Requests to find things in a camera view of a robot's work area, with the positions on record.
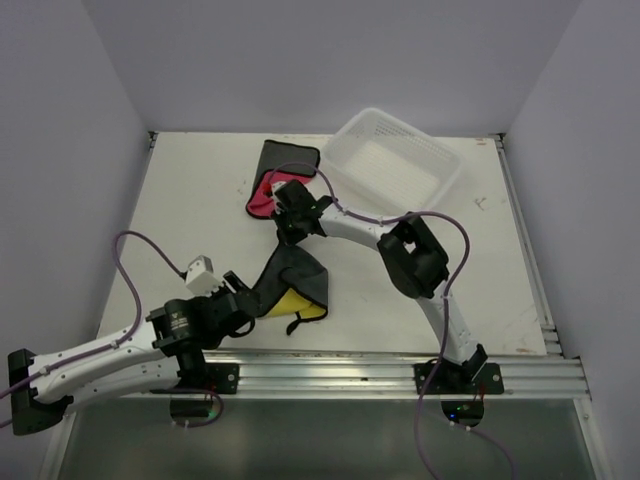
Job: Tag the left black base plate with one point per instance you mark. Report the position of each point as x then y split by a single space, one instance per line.
220 377

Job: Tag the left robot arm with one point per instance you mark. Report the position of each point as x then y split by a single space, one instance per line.
163 353

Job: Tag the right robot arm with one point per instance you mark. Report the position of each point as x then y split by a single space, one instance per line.
415 261

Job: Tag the white plastic basket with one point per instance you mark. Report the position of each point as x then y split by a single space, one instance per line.
391 163

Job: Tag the grey and pink towel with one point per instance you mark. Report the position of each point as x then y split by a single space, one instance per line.
279 162

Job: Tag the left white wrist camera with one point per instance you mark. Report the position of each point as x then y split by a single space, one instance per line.
200 279

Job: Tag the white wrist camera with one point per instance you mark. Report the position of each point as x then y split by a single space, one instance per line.
200 279
268 192

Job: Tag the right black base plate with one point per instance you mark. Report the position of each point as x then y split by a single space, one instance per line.
451 379

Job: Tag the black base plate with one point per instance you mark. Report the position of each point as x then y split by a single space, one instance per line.
220 377
451 379

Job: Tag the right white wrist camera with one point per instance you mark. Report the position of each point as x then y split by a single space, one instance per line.
268 192

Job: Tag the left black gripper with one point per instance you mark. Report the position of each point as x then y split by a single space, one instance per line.
231 278

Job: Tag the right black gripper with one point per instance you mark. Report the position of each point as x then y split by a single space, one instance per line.
288 238

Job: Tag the grey and yellow towel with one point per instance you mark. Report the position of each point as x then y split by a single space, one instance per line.
293 282

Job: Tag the aluminium mounting rail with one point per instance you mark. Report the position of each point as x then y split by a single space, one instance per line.
276 374

